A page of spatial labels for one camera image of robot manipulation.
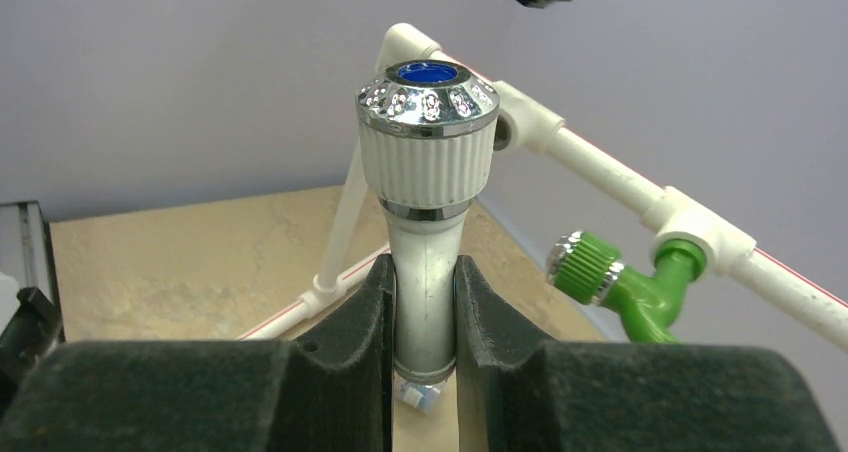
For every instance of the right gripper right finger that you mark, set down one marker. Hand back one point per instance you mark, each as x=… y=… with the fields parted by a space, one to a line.
x=520 y=389

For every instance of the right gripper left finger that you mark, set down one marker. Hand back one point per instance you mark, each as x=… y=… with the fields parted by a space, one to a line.
x=330 y=389

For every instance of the white water faucet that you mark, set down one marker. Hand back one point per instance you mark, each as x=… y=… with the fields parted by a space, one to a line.
x=426 y=134

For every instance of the green water faucet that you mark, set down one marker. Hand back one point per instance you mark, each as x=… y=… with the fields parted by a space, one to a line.
x=592 y=271

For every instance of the white pipe frame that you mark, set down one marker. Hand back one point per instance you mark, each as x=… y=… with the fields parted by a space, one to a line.
x=666 y=211

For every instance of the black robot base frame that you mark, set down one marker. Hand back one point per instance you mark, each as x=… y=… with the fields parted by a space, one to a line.
x=31 y=316

